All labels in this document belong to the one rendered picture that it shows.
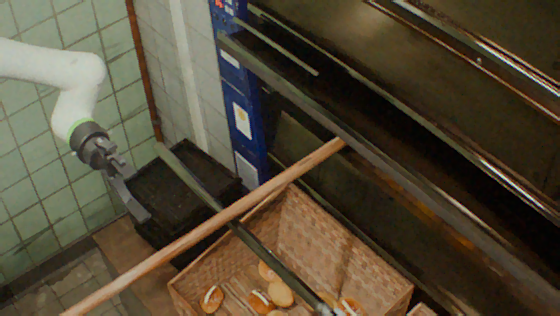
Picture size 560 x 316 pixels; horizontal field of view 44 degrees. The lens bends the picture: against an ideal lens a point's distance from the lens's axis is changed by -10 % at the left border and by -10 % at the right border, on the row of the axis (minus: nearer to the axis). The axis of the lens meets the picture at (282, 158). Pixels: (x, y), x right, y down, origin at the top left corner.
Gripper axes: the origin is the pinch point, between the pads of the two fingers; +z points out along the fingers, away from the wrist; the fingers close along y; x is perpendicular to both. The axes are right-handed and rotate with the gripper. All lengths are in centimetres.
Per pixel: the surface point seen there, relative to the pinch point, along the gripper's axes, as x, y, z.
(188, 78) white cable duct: -55, 40, -75
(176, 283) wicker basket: -10, 62, -21
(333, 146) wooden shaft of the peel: -50, 13, 6
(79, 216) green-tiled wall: -10, 112, -117
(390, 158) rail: -40, -9, 35
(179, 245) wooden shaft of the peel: -4.0, 13.4, 7.0
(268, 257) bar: -18.2, 16.4, 20.8
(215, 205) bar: -18.5, 16.4, -0.1
